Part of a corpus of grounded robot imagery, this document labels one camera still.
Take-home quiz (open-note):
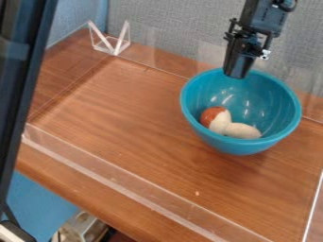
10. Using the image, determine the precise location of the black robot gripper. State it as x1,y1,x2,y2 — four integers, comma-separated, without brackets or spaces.
223,0,297,79

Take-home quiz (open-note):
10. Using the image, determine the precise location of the blue plastic bowl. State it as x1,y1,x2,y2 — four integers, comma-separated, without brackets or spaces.
178,69,301,155

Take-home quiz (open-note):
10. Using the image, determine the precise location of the white brown-capped toy mushroom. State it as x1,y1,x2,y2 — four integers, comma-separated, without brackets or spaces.
199,106,261,139

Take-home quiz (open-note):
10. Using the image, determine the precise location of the clear acrylic back barrier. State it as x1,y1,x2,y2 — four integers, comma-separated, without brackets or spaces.
121,28,323,124

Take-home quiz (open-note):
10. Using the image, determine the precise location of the clear acrylic barrier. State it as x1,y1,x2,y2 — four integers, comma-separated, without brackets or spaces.
121,28,323,124
22,124,272,242

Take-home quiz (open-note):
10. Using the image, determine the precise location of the clear acrylic front barrier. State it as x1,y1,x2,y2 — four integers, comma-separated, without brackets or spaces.
22,124,272,242

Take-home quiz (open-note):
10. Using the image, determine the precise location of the white device under table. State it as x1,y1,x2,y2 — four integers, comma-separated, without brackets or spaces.
50,212,108,242

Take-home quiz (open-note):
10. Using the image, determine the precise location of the clear acrylic corner bracket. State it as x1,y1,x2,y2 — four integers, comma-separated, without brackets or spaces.
86,21,130,56

